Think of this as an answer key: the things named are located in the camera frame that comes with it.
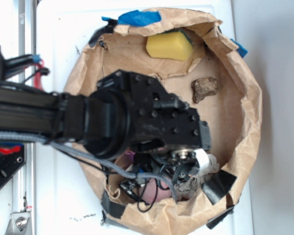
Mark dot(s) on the metal corner bracket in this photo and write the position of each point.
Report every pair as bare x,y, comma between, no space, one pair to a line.
19,224

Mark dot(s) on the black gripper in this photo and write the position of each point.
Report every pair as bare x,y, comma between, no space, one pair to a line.
158,123

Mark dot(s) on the brown paper bag bin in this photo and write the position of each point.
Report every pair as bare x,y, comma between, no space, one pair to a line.
234,116

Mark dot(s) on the pink plush bunny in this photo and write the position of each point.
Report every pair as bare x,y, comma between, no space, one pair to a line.
147,190

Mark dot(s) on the crumpled grey paper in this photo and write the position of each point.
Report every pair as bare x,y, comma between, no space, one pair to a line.
185,191

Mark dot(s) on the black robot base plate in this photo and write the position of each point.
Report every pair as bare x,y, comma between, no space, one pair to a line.
12,158

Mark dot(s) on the aluminium rail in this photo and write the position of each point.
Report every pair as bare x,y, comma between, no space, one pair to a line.
23,181

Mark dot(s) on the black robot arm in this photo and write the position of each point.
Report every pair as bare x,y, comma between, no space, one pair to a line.
91,120

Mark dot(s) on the brown rock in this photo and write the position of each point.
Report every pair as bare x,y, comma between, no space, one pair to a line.
204,87

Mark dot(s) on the yellow sponge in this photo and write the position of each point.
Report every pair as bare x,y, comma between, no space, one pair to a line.
170,45

